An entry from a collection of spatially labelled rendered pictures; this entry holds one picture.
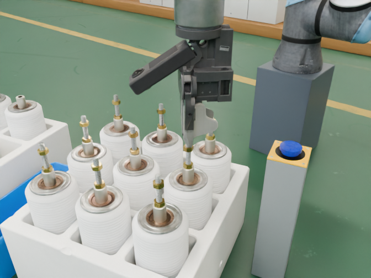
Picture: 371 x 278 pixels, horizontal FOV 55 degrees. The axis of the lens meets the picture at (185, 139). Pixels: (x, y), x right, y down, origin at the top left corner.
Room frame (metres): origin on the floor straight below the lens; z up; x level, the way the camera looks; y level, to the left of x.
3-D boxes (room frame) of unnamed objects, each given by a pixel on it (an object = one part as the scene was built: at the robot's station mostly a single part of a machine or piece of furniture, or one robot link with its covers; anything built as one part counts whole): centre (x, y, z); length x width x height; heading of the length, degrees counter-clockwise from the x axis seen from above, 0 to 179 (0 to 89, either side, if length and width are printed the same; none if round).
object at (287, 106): (1.09, -0.35, 0.15); 0.18 x 0.18 x 0.30; 50
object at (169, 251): (0.45, 0.04, 0.16); 0.10 x 0.10 x 0.18
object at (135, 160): (0.60, 0.10, 0.26); 0.02 x 0.02 x 0.03
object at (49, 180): (0.54, 0.26, 0.26); 0.02 x 0.02 x 0.03
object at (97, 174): (0.50, 0.15, 0.30); 0.01 x 0.01 x 0.08
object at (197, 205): (0.56, -0.01, 0.16); 0.10 x 0.10 x 0.18
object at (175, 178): (0.56, -0.01, 0.25); 0.08 x 0.08 x 0.01
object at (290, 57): (1.09, -0.35, 0.35); 0.15 x 0.15 x 0.10
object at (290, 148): (0.55, -0.19, 0.32); 0.04 x 0.04 x 0.02
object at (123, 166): (0.60, 0.10, 0.25); 0.08 x 0.08 x 0.01
